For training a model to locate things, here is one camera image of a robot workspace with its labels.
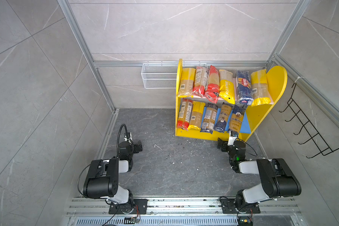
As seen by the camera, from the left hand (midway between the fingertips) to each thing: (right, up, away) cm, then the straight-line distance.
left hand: (131, 138), depth 94 cm
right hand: (+64, +1, 0) cm, 64 cm away
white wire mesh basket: (+21, +45, +7) cm, 50 cm away
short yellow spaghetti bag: (+44, +15, -1) cm, 47 cm away
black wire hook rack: (+94, +1, -33) cm, 100 cm away
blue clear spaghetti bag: (+53, +14, -2) cm, 55 cm away
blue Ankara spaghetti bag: (+71, +14, -3) cm, 72 cm away
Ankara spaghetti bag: (+59, +9, -6) cm, 60 cm away
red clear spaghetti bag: (+36, +17, -1) cm, 40 cm away
